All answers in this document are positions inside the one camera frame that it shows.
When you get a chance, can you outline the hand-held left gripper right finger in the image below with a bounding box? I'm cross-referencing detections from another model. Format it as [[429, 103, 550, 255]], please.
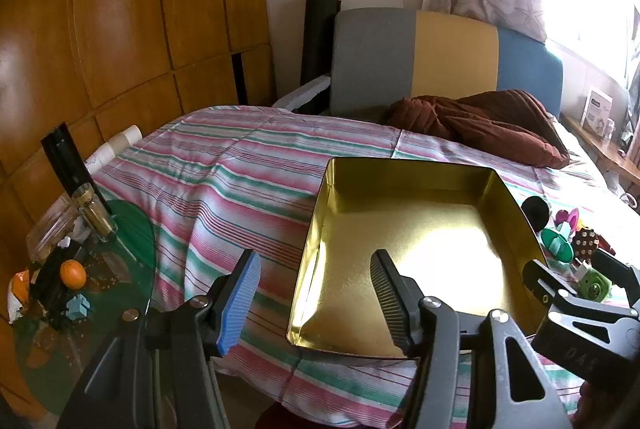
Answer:
[[370, 249, 573, 429]]

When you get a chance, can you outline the clear plastic box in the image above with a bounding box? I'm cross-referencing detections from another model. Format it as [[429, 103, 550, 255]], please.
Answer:
[[27, 204, 83, 260]]

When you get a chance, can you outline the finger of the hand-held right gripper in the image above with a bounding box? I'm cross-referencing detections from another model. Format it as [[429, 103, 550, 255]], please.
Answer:
[[592, 250, 640, 305], [522, 259, 640, 347]]

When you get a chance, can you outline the light blue plastic block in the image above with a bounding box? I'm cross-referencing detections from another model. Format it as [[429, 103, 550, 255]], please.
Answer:
[[65, 294, 91, 322]]

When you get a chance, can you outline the grey pillow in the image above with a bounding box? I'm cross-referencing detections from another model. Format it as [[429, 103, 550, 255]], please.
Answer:
[[547, 113, 621, 194]]

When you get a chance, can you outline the rectangular metal tin tray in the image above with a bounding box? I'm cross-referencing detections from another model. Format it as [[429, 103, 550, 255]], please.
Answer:
[[286, 157, 551, 360]]

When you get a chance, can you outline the white cardboard box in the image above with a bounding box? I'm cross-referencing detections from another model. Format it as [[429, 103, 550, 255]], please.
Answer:
[[580, 86, 614, 130]]

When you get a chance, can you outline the black post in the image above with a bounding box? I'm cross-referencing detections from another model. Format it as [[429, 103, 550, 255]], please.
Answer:
[[41, 123, 113, 230]]

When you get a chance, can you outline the green round plastic toy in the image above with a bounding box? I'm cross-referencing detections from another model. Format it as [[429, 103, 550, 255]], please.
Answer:
[[580, 270, 613, 302]]

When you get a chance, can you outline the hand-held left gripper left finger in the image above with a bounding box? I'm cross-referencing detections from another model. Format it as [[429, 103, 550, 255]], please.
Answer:
[[55, 249, 262, 429]]

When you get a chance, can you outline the wooden wardrobe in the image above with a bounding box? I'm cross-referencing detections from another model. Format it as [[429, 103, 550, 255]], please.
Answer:
[[0, 0, 276, 420]]

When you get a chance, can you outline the wooden shelf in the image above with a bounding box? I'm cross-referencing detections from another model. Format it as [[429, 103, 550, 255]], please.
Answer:
[[560, 111, 640, 190]]

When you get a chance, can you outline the white foam piece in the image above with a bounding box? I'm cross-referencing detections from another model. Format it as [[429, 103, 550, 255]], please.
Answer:
[[272, 75, 332, 112]]

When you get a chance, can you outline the grey yellow blue headboard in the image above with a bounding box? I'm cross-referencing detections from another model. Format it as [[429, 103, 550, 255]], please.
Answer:
[[330, 8, 565, 120]]

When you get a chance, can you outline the striped bedsheet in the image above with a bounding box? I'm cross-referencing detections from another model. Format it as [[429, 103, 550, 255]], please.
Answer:
[[92, 105, 640, 427]]

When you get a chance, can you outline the orange and white packet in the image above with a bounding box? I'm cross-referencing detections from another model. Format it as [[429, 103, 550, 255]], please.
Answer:
[[7, 271, 36, 325]]

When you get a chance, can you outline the white paper roll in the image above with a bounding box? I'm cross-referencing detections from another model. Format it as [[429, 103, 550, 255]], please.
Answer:
[[85, 125, 145, 172]]

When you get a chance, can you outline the brown blanket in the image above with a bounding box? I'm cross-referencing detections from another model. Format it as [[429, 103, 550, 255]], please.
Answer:
[[385, 90, 572, 170]]

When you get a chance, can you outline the orange fruit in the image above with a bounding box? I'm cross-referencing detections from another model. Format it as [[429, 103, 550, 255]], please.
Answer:
[[60, 260, 87, 290]]

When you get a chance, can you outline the black round object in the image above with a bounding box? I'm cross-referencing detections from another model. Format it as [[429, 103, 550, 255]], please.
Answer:
[[521, 196, 552, 230]]

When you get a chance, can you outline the black rolled mat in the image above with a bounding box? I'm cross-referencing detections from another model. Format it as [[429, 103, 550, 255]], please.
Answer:
[[300, 0, 342, 87]]

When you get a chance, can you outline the green plastic stand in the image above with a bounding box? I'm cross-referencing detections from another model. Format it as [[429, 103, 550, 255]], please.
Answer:
[[541, 226, 575, 265]]

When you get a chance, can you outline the green glass side table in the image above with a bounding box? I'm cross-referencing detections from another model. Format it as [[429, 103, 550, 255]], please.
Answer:
[[10, 199, 156, 420]]

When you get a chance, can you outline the glass jar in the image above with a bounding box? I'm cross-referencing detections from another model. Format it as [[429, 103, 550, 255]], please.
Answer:
[[71, 183, 119, 242]]

